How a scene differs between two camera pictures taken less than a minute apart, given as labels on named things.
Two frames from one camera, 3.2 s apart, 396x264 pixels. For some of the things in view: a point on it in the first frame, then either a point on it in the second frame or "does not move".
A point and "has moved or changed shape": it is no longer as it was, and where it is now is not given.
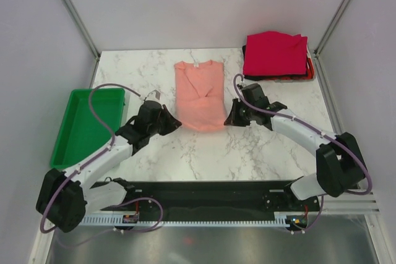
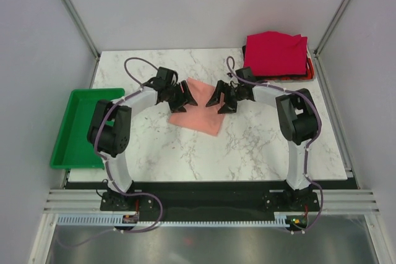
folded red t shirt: x=275 y=53 does not move
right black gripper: x=233 y=119 -> x=215 y=99
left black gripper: x=172 y=123 -> x=185 y=97
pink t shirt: x=200 y=95 has moved or changed shape
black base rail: x=213 y=198 does not move
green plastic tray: x=80 y=134 does not move
